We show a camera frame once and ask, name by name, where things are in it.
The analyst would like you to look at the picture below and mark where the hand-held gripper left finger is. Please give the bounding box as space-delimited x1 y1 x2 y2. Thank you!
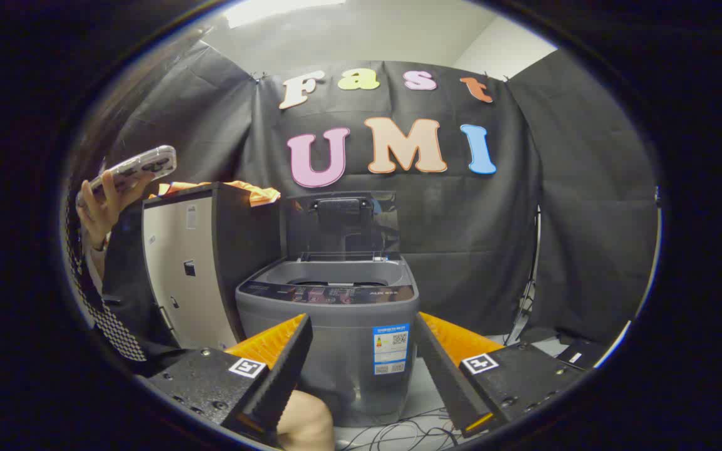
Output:
137 313 313 442

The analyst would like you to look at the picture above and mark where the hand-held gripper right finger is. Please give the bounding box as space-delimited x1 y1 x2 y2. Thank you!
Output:
412 311 587 439

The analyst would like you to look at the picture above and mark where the grey washing machine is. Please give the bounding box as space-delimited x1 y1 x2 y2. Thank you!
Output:
236 252 420 428

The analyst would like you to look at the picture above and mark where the orange garment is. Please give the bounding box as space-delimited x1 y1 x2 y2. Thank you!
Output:
150 180 281 208

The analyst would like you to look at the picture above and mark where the smartphone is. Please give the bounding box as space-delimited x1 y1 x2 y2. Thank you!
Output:
76 145 177 207

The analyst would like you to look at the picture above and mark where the person's leg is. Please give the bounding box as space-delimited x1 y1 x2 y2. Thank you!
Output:
276 390 335 451

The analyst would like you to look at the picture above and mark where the black light stand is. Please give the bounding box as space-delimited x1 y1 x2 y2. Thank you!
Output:
504 207 543 345

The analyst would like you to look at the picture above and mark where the black box white label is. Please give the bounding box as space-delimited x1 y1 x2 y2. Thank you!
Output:
555 338 609 371

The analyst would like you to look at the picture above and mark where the black and white cabinet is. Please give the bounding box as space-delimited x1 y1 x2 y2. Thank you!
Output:
142 182 283 351

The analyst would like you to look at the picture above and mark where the black backdrop cloth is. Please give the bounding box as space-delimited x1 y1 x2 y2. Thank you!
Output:
101 41 659 345

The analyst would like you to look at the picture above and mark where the person's black checkered garment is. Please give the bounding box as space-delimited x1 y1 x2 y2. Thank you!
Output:
63 194 180 376

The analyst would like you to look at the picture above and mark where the tangle of black cables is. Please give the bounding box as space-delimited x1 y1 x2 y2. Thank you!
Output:
336 407 462 451

